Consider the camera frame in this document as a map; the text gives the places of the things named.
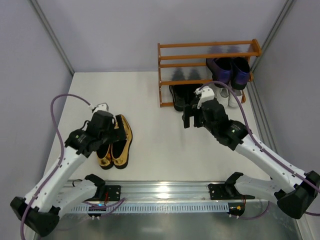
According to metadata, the black patent loafer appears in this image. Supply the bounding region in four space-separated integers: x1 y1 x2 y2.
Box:
185 68 203 105
169 68 187 112

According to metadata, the gold loafer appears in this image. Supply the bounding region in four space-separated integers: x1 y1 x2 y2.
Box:
111 114 133 170
96 144 114 170

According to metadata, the white sneaker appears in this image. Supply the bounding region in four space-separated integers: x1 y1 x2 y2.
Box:
212 85 229 107
228 87 243 108

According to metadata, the purple loafer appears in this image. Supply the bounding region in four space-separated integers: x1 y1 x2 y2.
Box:
205 57 233 85
230 56 251 90

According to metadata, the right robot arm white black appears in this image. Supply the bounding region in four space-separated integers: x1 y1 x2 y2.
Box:
182 99 320 219

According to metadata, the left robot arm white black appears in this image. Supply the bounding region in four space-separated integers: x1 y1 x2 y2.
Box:
10 110 126 237

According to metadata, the orange wooden shoe shelf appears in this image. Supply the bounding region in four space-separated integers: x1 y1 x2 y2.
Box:
157 38 262 107

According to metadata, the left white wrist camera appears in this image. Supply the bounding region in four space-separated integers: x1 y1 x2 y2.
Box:
90 102 109 113

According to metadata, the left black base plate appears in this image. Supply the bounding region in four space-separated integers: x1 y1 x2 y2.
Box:
100 185 122 202

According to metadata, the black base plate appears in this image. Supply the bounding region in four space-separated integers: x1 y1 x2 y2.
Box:
100 185 122 202
207 183 255 200

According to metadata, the right aluminium corner post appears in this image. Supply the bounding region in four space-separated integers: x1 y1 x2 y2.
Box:
251 0 297 72

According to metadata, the aluminium corner post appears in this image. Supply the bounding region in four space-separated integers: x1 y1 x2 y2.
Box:
251 0 297 72
28 0 75 76

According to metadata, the aluminium mounting rail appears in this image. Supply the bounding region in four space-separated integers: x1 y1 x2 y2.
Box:
62 179 276 204

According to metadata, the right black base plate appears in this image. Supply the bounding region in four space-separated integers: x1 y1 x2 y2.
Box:
207 183 255 200

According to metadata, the slotted grey cable duct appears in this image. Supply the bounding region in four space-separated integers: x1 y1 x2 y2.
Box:
70 201 229 214

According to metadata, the left aluminium corner post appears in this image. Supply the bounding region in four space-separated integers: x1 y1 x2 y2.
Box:
28 0 75 76

